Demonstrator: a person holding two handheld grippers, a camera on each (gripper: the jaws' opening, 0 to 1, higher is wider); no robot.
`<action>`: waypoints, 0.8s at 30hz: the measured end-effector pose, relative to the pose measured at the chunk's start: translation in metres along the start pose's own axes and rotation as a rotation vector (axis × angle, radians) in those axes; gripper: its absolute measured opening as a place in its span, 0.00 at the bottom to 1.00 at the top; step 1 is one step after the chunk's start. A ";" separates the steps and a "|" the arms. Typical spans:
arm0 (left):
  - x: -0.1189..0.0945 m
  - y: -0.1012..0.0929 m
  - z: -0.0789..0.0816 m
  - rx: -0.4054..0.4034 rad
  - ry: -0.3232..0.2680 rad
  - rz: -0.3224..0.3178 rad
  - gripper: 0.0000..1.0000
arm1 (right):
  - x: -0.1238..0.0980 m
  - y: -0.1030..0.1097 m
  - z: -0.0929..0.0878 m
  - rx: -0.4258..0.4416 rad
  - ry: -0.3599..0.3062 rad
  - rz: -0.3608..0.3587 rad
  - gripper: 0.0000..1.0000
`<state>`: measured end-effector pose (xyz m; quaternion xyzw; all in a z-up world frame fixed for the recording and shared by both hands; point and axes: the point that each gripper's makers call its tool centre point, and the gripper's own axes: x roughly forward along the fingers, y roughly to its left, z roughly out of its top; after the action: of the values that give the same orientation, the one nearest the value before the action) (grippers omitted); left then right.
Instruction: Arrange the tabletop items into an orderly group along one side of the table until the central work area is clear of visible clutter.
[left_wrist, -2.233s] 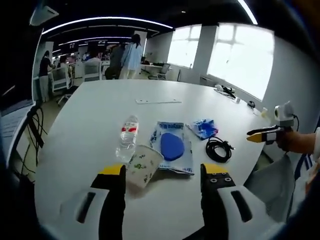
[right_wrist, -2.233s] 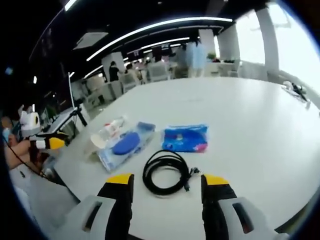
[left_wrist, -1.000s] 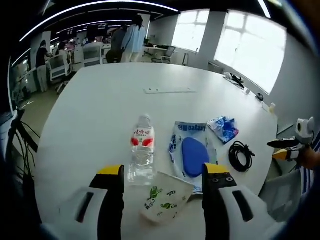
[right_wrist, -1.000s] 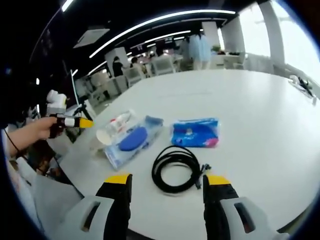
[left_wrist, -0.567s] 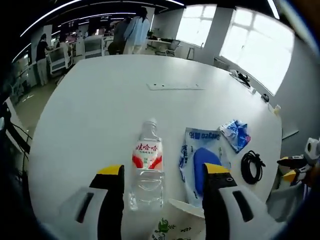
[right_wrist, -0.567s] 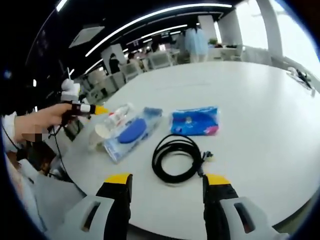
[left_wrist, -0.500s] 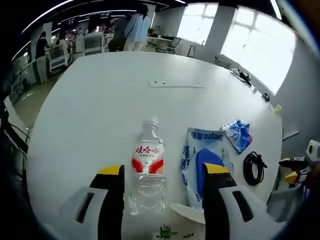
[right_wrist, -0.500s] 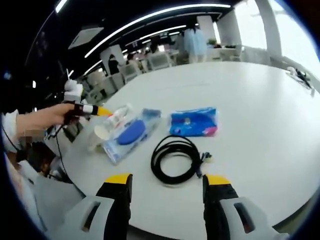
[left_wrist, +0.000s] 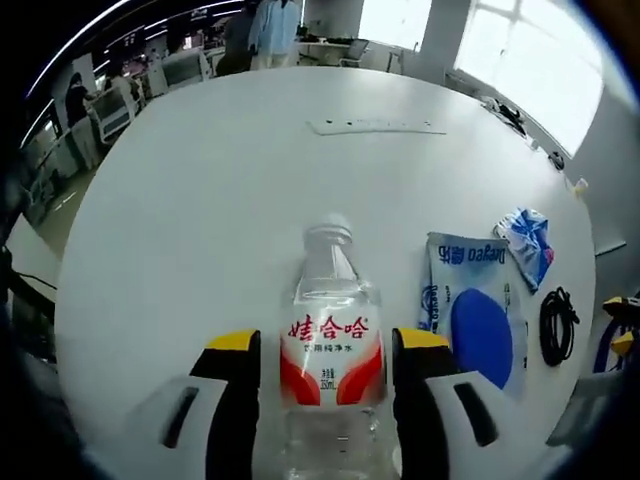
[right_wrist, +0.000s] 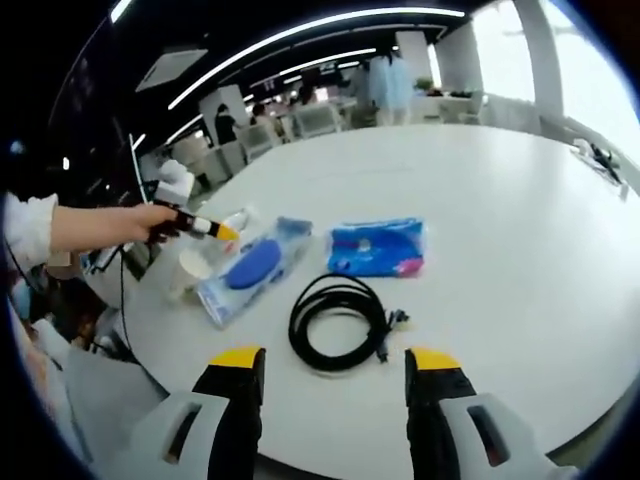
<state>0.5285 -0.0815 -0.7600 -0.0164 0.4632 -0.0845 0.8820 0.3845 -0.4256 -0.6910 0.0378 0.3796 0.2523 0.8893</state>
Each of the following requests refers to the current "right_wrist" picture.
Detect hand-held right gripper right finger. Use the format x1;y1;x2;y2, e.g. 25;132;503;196
403;346;576;480

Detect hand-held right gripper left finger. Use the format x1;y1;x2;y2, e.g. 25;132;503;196
127;343;267;480

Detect clear plastic bottle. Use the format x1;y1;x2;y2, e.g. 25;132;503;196
219;203;262;237

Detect white paper cup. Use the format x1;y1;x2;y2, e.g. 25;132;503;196
167;247;215;302

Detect blue item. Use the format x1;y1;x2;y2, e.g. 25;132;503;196
196;215;315;330

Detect blue tissue pack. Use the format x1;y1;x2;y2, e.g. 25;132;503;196
324;215;430;279

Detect dark items on table edge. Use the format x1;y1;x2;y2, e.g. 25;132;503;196
573;138;629;187

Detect person's left hand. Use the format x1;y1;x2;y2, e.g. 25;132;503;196
117;202;181;246

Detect grey chair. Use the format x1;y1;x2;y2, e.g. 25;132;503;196
62;344;169;456

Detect ceiling air vent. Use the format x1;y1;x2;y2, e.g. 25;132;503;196
134;47;210;94

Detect long ceiling light strip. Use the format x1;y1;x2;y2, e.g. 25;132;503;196
167;6;467;110

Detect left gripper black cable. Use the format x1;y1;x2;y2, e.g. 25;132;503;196
92;241;154;374

